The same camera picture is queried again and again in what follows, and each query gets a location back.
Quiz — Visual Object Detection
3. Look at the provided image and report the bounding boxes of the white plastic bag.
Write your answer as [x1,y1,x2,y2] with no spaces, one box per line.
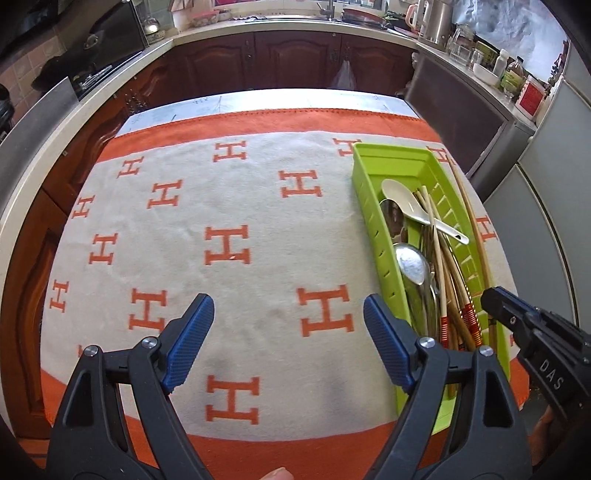
[331,60,356,91]

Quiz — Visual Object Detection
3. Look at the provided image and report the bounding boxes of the grey cabinet doors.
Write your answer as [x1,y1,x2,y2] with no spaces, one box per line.
[485,47,590,330]

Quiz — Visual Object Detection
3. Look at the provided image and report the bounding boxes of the large steel spoon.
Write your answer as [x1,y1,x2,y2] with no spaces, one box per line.
[394,243,438,338]

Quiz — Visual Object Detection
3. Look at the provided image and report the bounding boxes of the glass jar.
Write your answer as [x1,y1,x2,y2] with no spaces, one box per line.
[447,24,475,66]

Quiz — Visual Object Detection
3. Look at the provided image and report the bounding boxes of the dark bamboo chopstick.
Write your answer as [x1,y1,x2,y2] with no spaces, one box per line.
[438,234,476,352]

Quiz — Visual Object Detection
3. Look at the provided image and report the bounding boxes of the green plastic utensil tray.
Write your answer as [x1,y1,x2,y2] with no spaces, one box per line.
[351,142,512,435]

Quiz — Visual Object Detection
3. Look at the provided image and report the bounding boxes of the orange beige H-pattern cloth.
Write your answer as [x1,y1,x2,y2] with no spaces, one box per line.
[40,108,531,480]

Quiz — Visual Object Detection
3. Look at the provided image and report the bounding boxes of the pale chopstick red spiral end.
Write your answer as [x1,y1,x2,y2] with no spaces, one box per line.
[414,189,482,347]

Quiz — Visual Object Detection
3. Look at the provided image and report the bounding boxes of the black gas stove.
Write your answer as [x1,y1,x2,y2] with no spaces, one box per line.
[32,1,148,98]

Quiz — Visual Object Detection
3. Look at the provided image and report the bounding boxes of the steel kettle pot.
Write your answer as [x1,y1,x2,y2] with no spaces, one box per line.
[417,0,454,49]

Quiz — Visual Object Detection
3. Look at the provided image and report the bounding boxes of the red labelled box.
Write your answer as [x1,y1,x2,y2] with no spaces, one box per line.
[515,75,546,120]

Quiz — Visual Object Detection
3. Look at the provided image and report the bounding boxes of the white ceramic soup spoon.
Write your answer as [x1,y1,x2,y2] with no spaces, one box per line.
[382,179,470,245]

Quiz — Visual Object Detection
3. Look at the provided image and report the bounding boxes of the bent-handle steel spoon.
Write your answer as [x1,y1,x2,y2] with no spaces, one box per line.
[380,199,408,243]

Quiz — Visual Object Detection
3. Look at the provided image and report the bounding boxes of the grey countertop oven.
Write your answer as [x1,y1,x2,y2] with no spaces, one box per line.
[406,46,536,196]

